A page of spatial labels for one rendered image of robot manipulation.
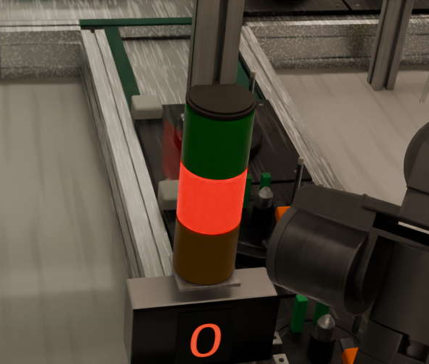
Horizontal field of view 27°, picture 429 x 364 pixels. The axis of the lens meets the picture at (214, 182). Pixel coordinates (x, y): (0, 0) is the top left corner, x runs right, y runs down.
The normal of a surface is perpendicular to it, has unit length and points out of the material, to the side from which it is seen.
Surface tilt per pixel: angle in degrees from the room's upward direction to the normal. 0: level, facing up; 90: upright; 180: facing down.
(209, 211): 90
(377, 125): 0
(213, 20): 90
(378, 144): 0
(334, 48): 90
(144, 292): 0
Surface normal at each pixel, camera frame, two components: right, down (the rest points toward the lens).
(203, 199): -0.25, 0.54
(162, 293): 0.09, -0.82
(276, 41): 0.23, 0.57
